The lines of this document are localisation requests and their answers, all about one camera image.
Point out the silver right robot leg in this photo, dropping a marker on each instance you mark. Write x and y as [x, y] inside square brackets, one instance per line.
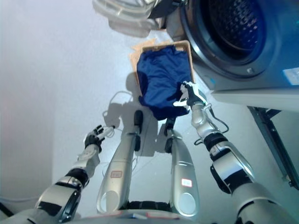
[184, 172]

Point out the black right robot foot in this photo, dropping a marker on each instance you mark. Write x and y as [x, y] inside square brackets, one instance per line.
[170, 123]

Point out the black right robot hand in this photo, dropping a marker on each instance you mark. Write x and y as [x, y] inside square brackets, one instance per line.
[192, 95]

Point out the grey washing machine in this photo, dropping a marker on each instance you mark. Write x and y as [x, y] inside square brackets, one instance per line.
[233, 35]

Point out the white appliance enclosure panel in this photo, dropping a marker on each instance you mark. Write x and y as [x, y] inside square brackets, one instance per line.
[257, 96]

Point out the energy label sticker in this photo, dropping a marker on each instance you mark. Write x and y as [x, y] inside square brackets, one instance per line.
[292, 75]

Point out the silver robot leg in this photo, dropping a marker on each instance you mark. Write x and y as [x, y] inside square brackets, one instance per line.
[119, 168]
[184, 172]

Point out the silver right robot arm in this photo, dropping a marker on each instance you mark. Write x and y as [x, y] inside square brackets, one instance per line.
[233, 163]

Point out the brown laundry basket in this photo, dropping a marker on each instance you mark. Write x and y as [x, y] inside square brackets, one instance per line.
[191, 60]

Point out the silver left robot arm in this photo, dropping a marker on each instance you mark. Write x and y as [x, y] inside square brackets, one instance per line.
[70, 182]

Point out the black metal frame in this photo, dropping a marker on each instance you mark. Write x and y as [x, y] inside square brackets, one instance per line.
[273, 140]

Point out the black robot foot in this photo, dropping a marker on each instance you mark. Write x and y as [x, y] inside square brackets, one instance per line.
[138, 117]
[170, 123]

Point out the dark blue garment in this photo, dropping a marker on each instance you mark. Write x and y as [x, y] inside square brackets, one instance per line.
[163, 77]

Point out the silver left robot leg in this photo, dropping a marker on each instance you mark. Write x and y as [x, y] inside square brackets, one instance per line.
[119, 168]

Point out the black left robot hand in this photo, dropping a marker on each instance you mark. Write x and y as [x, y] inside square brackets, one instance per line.
[94, 138]

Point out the black left robot foot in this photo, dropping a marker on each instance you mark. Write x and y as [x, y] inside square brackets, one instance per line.
[138, 117]

